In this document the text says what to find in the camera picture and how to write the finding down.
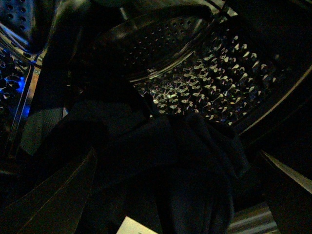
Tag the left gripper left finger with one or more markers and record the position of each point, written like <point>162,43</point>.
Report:
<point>56,205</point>

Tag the dark navy knit garment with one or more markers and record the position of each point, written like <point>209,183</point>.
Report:
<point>187,162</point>

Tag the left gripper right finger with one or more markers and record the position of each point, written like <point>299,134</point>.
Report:
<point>288,194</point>

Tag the stainless steel perforated drum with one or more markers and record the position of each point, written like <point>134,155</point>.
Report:
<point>247,64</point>

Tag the grey rubber door gasket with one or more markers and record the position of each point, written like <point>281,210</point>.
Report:
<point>257,219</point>

